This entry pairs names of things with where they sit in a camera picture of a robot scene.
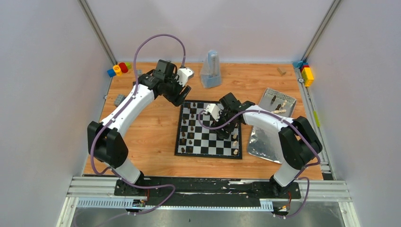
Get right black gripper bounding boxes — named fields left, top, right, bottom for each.
left=210, top=109, right=236, bottom=140

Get black white chessboard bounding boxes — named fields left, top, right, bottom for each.
left=174, top=100, right=242, bottom=159

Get clear plastic container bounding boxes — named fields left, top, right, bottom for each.
left=258, top=88, right=297, bottom=117

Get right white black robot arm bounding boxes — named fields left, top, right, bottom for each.
left=205, top=93, right=323, bottom=198

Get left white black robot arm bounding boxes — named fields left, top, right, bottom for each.
left=87, top=60, right=194, bottom=195

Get silver metal tray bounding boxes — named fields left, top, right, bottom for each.
left=247, top=126, right=284, bottom=164

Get blue grey lego brick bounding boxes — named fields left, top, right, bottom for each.
left=113, top=94, right=126, bottom=107

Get white fallen piece in container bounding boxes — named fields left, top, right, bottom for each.
left=272, top=109, right=286, bottom=114

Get colourful toy blocks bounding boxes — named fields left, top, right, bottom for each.
left=106, top=62, right=132, bottom=78

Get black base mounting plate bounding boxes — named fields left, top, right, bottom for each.
left=114, top=176, right=301, bottom=207

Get small wooden block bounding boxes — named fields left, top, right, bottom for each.
left=277, top=67, right=287, bottom=76

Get stacked lego bricks right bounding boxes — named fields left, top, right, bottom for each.
left=292, top=61, right=314, bottom=87

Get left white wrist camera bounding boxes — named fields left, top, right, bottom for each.
left=176, top=68, right=194, bottom=87

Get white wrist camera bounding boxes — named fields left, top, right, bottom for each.
left=176, top=68, right=194, bottom=87
left=205, top=103, right=223, bottom=122

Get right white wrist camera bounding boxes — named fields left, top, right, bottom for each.
left=205, top=103, right=223, bottom=122

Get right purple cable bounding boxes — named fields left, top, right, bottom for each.
left=197, top=109, right=322, bottom=219

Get purple cable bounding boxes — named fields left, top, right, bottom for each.
left=89, top=34, right=187, bottom=216
left=197, top=109, right=322, bottom=219

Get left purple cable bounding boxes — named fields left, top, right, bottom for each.
left=89, top=34, right=187, bottom=216

